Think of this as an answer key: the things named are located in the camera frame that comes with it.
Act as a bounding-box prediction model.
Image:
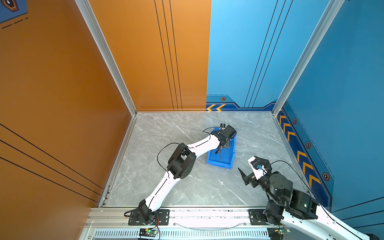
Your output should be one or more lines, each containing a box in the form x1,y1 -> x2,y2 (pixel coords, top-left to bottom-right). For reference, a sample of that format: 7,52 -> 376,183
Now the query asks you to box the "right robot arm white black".
241,156 -> 378,240

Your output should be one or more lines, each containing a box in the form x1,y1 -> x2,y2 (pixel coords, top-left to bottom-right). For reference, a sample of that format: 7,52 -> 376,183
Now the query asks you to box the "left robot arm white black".
138,126 -> 237,225

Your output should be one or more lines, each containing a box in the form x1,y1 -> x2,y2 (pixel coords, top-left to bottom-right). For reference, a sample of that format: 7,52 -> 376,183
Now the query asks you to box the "blue plastic bin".
207,127 -> 237,170

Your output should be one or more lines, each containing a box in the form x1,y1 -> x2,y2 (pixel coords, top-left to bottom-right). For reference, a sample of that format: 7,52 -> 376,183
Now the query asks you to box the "right green circuit board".
267,228 -> 291,240

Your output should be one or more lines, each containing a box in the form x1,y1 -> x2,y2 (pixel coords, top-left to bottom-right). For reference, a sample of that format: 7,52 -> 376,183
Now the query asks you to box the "green circuit board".
267,228 -> 291,240
138,228 -> 160,240

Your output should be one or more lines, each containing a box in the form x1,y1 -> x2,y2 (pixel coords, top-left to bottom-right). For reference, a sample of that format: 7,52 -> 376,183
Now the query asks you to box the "left green circuit board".
138,228 -> 160,240

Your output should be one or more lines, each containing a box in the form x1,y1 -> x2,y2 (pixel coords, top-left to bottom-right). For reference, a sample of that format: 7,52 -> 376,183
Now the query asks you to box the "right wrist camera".
253,161 -> 267,172

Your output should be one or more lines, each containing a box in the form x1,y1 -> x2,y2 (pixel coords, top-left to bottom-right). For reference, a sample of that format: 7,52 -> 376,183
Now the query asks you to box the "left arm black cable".
156,125 -> 223,173

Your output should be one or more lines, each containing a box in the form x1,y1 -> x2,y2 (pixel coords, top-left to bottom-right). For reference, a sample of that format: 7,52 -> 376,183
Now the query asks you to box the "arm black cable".
156,125 -> 223,173
268,159 -> 365,240

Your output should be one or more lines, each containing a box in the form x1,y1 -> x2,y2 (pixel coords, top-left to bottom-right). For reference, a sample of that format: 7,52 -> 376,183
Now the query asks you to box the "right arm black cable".
268,159 -> 365,240

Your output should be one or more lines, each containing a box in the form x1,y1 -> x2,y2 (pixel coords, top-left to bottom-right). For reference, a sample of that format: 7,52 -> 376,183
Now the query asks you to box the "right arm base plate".
248,209 -> 285,226

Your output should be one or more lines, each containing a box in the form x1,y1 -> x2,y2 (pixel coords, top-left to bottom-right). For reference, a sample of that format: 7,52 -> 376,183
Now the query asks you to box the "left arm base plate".
125,208 -> 170,226

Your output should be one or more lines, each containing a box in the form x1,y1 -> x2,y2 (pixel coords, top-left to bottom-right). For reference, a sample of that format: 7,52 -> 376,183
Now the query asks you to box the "aluminium front rail frame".
80,207 -> 278,240

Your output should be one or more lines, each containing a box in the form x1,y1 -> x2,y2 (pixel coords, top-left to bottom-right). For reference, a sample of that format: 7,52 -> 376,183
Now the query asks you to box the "right aluminium corner post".
272,0 -> 345,117

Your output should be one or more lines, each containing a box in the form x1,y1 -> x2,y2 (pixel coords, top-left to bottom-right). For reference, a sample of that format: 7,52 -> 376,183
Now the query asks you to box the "aluminium corner post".
272,0 -> 345,117
75,0 -> 138,117

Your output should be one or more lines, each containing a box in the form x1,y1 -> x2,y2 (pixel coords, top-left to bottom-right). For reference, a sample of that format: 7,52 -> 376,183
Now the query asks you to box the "left aluminium corner post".
75,0 -> 138,117

